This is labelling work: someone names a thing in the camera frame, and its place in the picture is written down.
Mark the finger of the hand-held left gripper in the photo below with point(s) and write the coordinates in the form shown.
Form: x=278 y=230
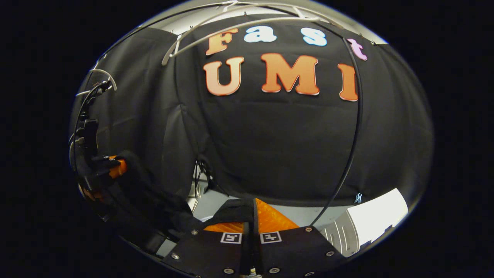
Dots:
x=119 y=166
x=87 y=193

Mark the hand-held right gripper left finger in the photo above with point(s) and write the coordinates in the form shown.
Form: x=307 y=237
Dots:
x=208 y=251

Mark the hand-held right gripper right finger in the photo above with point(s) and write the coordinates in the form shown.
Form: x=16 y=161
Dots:
x=293 y=251

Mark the black jacket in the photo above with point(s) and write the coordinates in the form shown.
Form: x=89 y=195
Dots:
x=154 y=200

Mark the white plastic hanger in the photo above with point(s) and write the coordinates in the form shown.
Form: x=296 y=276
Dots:
x=104 y=72

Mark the black clothes rack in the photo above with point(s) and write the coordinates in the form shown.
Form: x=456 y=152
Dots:
x=360 y=116

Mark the white plastic object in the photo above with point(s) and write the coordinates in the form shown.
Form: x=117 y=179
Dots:
x=378 y=220

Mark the black backdrop cloth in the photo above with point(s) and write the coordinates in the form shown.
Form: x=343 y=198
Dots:
x=270 y=135

